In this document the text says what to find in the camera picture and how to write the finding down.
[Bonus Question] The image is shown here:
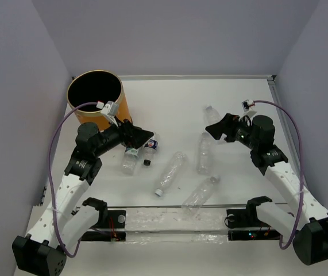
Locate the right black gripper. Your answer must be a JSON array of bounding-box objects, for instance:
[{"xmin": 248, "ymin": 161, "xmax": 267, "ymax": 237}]
[{"xmin": 204, "ymin": 113, "xmax": 258, "ymax": 150}]

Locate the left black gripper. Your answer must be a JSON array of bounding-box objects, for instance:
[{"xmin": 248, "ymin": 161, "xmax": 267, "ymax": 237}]
[{"xmin": 93, "ymin": 116, "xmax": 153, "ymax": 157}]

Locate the clear bottle blue label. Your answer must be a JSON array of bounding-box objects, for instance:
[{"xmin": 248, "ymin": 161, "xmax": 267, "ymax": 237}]
[{"xmin": 143, "ymin": 138, "xmax": 158, "ymax": 166}]

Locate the clear bottle green white label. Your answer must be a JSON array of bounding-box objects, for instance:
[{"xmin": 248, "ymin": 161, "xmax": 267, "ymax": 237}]
[{"xmin": 121, "ymin": 147, "xmax": 138, "ymax": 175}]

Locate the clear bottle white cap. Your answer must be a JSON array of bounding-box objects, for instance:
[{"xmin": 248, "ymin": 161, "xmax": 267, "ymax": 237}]
[{"xmin": 154, "ymin": 152, "xmax": 187, "ymax": 197}]

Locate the clear bottle front grey cap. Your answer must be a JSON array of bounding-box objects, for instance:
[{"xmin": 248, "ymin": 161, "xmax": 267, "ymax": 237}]
[{"xmin": 182, "ymin": 175, "xmax": 221, "ymax": 217}]

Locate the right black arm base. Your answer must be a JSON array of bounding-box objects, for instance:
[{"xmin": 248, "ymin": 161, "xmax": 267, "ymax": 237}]
[{"xmin": 224, "ymin": 209, "xmax": 280, "ymax": 242}]

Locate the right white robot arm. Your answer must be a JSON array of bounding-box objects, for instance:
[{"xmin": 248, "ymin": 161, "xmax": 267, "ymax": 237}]
[{"xmin": 205, "ymin": 113, "xmax": 328, "ymax": 265}]

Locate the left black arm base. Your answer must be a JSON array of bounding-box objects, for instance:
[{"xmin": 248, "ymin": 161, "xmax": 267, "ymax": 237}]
[{"xmin": 82, "ymin": 210, "xmax": 126, "ymax": 242}]

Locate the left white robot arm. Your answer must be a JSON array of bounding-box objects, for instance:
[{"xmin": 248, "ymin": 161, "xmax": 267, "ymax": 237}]
[{"xmin": 12, "ymin": 120, "xmax": 153, "ymax": 275}]

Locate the orange cylindrical bin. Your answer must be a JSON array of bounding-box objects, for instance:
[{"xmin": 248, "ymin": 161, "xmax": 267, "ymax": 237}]
[{"xmin": 67, "ymin": 70, "xmax": 132, "ymax": 131}]

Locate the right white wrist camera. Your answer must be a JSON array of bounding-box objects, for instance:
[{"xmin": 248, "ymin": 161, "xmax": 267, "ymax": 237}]
[{"xmin": 241, "ymin": 99, "xmax": 257, "ymax": 118}]

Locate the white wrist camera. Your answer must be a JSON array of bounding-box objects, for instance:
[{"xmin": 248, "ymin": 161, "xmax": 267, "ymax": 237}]
[
  {"xmin": 96, "ymin": 101, "xmax": 119, "ymax": 125},
  {"xmin": 241, "ymin": 99, "xmax": 257, "ymax": 118}
]

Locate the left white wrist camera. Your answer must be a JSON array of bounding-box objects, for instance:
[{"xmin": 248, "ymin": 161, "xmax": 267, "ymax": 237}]
[{"xmin": 96, "ymin": 101, "xmax": 119, "ymax": 125}]

